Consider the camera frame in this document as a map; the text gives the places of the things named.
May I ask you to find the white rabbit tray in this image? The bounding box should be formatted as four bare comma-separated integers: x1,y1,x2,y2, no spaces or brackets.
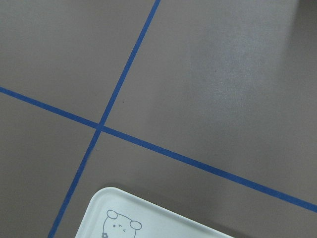
76,187,228,238

